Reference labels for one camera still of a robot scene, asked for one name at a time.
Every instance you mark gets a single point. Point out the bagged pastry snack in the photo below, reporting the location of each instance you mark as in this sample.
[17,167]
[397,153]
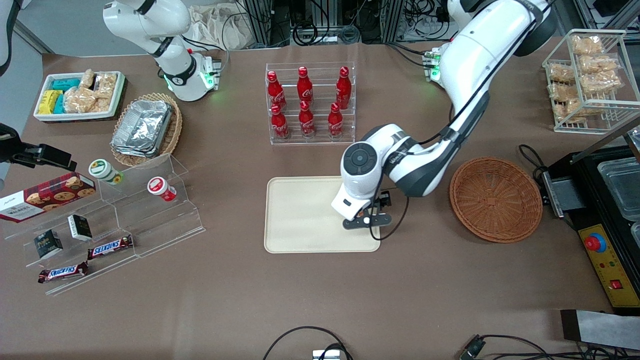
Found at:
[587,45]
[597,62]
[561,73]
[572,111]
[562,92]
[600,82]

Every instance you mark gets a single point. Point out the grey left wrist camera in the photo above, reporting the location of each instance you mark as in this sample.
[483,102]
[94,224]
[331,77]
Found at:
[370,221]

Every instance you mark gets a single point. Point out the yellow snack packet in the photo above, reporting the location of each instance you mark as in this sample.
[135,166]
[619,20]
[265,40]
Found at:
[49,101]

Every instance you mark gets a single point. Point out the teal snack packet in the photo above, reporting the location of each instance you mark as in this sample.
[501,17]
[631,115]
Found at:
[66,84]

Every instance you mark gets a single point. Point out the round brown wicker basket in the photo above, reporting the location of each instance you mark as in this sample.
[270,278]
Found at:
[495,200]

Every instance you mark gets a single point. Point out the brown snickers bar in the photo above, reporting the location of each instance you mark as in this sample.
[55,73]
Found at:
[62,272]
[110,247]

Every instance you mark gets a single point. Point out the small silver device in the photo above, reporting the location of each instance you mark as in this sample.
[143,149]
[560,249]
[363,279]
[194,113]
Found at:
[326,355]

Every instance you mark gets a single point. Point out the clear acrylic bottle rack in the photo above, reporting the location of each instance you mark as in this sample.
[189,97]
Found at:
[320,75]

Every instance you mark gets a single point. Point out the clear acrylic step stand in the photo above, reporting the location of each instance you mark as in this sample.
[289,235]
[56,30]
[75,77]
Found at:
[160,225]

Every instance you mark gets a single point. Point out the black machine with yellow panel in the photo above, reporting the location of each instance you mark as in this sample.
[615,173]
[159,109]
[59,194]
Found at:
[585,170]

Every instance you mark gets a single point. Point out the red tartan cookie box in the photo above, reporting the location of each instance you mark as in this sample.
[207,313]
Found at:
[45,197]

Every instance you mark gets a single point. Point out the grey metal plate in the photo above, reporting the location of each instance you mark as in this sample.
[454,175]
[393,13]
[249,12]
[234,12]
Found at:
[567,197]

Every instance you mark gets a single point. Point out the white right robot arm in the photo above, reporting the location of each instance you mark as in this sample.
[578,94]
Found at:
[150,20]

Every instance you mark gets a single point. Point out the white rectangular snack tray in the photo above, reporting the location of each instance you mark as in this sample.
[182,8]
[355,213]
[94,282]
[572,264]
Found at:
[75,116]

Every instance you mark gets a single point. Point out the red cola bottle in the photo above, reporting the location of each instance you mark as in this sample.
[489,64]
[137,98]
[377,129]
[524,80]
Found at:
[304,86]
[279,124]
[335,121]
[275,92]
[343,89]
[306,121]

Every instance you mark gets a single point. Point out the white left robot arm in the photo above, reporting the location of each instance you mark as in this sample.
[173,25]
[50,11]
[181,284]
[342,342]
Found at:
[475,50]

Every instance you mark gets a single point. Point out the clear plastic container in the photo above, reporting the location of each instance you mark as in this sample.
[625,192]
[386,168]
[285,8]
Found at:
[620,187]

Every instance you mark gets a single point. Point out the grey flat strip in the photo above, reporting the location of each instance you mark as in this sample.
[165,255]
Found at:
[600,327]

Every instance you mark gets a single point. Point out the oval light wicker basket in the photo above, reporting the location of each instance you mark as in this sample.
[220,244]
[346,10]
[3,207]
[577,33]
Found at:
[174,135]

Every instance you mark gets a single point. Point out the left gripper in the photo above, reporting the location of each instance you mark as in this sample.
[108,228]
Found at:
[384,198]

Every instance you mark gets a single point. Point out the bagged rice cracker snack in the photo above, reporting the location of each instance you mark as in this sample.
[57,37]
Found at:
[79,101]
[87,79]
[106,85]

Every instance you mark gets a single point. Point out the small black white box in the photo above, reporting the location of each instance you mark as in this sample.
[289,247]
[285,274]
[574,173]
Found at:
[80,227]

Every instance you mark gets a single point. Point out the aluminium frame post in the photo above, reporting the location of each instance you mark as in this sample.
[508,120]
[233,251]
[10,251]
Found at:
[391,20]
[259,20]

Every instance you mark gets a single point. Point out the beige plastic tray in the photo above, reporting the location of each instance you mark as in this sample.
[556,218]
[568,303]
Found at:
[300,215]

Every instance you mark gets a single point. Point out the red emergency stop button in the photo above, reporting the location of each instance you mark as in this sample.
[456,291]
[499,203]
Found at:
[595,243]

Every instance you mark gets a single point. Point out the red lid yogurt cup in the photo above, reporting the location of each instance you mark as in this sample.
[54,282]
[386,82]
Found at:
[159,187]

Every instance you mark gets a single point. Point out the stacked aluminium foil containers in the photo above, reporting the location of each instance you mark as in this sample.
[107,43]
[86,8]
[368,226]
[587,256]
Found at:
[142,127]

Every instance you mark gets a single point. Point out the green lid yogurt cup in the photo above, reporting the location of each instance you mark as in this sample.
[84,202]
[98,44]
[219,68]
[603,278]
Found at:
[102,170]

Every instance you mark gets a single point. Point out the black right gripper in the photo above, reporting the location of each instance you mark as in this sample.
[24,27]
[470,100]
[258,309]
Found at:
[19,150]

